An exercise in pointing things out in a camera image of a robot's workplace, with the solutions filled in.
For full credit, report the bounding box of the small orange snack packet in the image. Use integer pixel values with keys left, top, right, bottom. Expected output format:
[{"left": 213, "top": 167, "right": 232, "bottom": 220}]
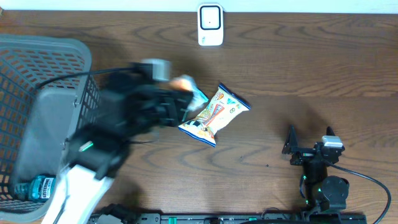
[{"left": 169, "top": 75, "right": 196, "bottom": 91}]

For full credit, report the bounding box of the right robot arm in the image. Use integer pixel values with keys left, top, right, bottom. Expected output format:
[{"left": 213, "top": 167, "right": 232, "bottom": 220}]
[{"left": 282, "top": 126, "right": 349, "bottom": 213}]

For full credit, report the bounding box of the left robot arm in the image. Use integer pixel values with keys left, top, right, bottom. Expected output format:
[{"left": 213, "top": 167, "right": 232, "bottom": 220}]
[{"left": 42, "top": 68, "right": 193, "bottom": 223}]

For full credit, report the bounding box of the light green wet wipes pack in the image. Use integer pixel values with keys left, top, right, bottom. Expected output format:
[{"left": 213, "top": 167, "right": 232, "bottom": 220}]
[{"left": 182, "top": 87, "right": 208, "bottom": 121}]

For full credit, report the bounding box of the teal Listerine mouthwash bottle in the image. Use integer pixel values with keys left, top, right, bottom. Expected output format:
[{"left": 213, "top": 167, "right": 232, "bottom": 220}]
[{"left": 14, "top": 175, "right": 56, "bottom": 203}]

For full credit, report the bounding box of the cream snack bag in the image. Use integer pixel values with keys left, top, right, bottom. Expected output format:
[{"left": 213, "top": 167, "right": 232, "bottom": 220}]
[{"left": 178, "top": 83, "right": 251, "bottom": 147}]

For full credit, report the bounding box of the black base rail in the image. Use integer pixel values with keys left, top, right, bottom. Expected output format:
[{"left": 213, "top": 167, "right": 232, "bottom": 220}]
[{"left": 87, "top": 204, "right": 367, "bottom": 224}]

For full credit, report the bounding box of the black left camera cable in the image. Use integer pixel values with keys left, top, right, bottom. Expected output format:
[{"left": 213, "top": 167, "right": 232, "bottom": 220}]
[{"left": 34, "top": 67, "right": 141, "bottom": 91}]

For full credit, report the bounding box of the white barcode scanner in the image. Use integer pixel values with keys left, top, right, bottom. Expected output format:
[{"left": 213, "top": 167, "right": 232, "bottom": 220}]
[{"left": 197, "top": 3, "right": 224, "bottom": 46}]

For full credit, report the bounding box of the grey plastic shopping basket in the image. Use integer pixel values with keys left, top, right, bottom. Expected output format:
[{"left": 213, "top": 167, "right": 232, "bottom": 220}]
[{"left": 1, "top": 34, "right": 99, "bottom": 222}]

